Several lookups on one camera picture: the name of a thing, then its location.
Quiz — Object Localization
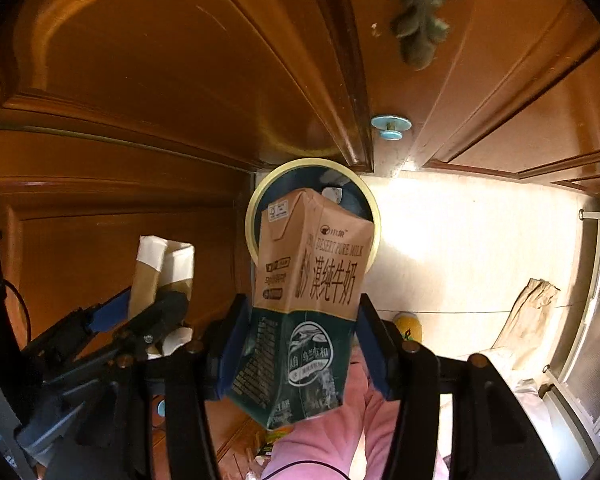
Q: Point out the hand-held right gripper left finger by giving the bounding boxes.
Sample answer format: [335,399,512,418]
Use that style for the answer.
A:
[46,293,252,480]

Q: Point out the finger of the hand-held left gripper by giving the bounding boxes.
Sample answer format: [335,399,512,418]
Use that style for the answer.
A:
[21,286,132,363]
[46,290,191,387]

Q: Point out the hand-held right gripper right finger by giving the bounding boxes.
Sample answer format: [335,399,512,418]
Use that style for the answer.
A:
[355,292,562,480]

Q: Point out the brown white paper cup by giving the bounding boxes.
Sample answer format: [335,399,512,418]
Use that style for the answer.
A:
[130,235,196,358]

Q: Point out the brown green milk carton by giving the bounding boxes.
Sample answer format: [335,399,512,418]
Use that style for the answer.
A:
[227,187,376,431]

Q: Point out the round black bin cream rim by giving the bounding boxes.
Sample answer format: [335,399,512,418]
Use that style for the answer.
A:
[245,157,382,271]

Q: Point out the yellow slipper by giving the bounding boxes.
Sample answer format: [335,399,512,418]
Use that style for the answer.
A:
[392,312,426,343]

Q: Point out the wooden cabinet door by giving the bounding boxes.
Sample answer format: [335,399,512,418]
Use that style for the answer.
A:
[0,127,258,480]
[0,0,376,176]
[330,0,600,198]

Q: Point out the pink fleece pants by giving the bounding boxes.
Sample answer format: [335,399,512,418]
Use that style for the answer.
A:
[260,345,446,480]

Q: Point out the beige crumpled cloth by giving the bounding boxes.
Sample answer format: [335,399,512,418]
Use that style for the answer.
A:
[495,277,561,356]

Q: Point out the glass door cabinet appliance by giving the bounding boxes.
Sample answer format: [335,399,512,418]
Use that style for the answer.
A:
[542,207,600,466]

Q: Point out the pale blue cabinet knob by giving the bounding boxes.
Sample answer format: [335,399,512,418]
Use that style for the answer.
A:
[371,114,412,143]

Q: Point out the ornate metal cabinet handle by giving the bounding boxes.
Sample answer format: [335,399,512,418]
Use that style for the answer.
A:
[375,0,491,71]

